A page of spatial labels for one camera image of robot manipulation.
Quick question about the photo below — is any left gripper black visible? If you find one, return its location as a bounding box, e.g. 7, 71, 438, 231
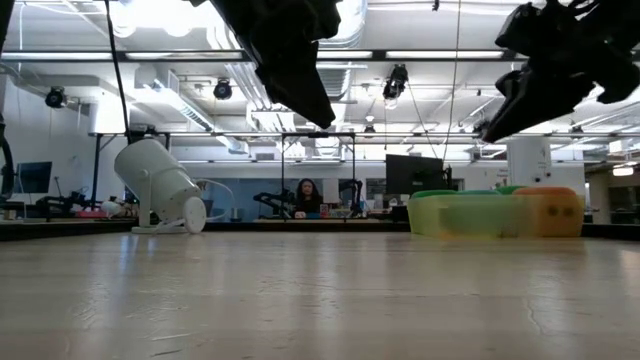
189, 0, 344, 130

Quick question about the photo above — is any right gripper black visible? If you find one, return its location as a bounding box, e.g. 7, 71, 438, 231
481, 0, 640, 144

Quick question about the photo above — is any orange foam die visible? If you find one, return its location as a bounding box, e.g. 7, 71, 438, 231
512, 186, 585, 238

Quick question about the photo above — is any yellow translucent plastic bin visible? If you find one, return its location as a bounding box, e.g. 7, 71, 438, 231
407, 192, 587, 239

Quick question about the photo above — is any white building column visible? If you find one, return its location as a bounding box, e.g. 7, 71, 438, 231
507, 137, 554, 190

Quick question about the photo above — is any white rectangular panel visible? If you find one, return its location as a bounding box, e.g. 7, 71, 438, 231
322, 178, 341, 205

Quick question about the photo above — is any person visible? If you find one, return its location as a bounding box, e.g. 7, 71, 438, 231
293, 178, 325, 220

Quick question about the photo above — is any black overhead beam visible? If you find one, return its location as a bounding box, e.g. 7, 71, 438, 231
0, 48, 640, 64

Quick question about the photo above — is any black computer monitor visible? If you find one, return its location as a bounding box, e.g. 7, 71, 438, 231
14, 161, 54, 195
384, 153, 448, 197

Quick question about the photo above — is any black background rig frame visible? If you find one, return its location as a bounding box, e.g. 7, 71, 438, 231
89, 129, 640, 224

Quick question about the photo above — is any silver ceiling air duct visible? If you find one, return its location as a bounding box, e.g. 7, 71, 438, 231
314, 0, 370, 101

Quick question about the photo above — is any white cylindrical camera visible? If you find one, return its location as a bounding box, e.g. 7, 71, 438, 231
113, 138, 208, 235

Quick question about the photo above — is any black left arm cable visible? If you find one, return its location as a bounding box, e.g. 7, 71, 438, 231
103, 0, 134, 145

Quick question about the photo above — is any black aluminium table frame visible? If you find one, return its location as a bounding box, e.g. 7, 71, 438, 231
0, 218, 640, 242

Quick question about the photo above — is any thick black hose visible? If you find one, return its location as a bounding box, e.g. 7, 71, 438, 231
0, 114, 16, 202

